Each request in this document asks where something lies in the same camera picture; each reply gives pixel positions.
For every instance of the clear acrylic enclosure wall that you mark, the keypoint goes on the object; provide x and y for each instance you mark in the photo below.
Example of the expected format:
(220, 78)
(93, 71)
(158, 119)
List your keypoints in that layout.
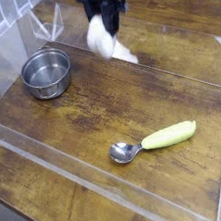
(54, 154)

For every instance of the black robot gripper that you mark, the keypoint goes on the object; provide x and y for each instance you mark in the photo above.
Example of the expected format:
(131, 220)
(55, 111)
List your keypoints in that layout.
(109, 10)

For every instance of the spoon with yellow-green handle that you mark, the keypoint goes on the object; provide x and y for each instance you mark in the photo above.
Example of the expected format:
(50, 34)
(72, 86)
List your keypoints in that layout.
(123, 153)

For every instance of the white red-capped toy mushroom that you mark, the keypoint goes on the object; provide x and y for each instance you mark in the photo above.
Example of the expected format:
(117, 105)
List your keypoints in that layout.
(103, 44)

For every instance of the small silver metal pot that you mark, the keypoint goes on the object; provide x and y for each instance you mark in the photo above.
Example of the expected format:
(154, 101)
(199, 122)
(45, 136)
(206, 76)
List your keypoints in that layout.
(46, 74)

